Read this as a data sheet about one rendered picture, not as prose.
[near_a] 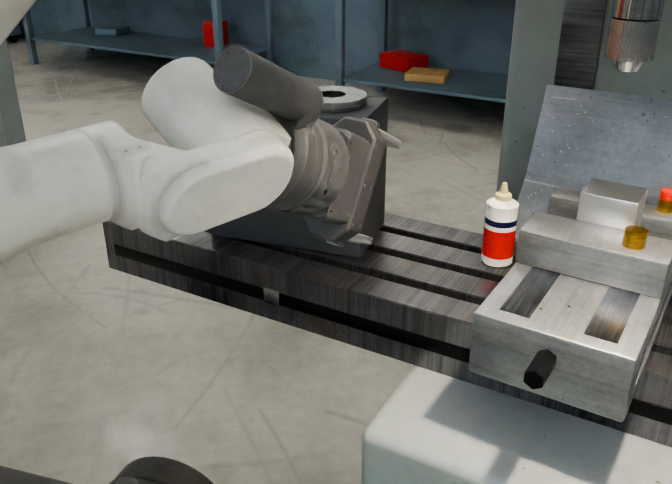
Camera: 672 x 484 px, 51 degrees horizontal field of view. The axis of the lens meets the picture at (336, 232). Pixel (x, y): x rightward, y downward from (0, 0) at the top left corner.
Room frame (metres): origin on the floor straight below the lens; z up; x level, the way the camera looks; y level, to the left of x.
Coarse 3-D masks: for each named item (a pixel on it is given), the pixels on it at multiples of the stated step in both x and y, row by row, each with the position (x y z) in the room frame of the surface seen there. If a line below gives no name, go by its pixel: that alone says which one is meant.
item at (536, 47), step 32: (544, 0) 1.13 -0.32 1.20; (576, 0) 1.11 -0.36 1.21; (608, 0) 1.09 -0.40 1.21; (544, 32) 1.13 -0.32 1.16; (576, 32) 1.10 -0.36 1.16; (512, 64) 1.16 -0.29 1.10; (544, 64) 1.13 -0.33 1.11; (576, 64) 1.10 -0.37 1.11; (608, 64) 1.08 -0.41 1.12; (512, 96) 1.15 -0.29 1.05; (512, 128) 1.15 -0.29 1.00; (512, 160) 1.14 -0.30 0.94; (512, 192) 1.14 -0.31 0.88
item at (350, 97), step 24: (336, 96) 0.92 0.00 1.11; (360, 96) 0.89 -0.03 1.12; (336, 120) 0.84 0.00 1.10; (384, 120) 0.92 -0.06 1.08; (384, 168) 0.93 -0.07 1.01; (384, 192) 0.93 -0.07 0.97; (264, 216) 0.87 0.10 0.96; (288, 216) 0.86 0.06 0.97; (264, 240) 0.87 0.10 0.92; (288, 240) 0.86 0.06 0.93; (312, 240) 0.85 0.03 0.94
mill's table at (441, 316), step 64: (128, 256) 0.93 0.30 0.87; (192, 256) 0.87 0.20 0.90; (256, 256) 0.83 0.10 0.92; (320, 256) 0.84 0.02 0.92; (384, 256) 0.83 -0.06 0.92; (448, 256) 0.83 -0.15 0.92; (320, 320) 0.77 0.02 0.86; (384, 320) 0.72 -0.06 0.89; (448, 320) 0.68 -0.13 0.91; (640, 384) 0.58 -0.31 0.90
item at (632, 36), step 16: (624, 0) 0.71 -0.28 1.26; (624, 16) 0.71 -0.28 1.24; (640, 16) 0.70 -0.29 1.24; (656, 16) 0.70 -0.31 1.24; (608, 32) 0.72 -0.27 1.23; (624, 32) 0.70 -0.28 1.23; (640, 32) 0.70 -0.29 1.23; (656, 32) 0.70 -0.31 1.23; (608, 48) 0.72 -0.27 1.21; (624, 48) 0.70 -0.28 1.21; (640, 48) 0.70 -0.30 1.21
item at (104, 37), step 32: (384, 0) 5.34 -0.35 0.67; (32, 32) 6.33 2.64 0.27; (64, 32) 6.58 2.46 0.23; (96, 32) 6.42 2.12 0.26; (128, 32) 6.54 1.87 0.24; (224, 32) 5.96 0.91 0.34; (384, 32) 5.34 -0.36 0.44; (384, 64) 5.11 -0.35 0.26; (416, 64) 4.99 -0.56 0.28; (480, 96) 4.32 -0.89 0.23
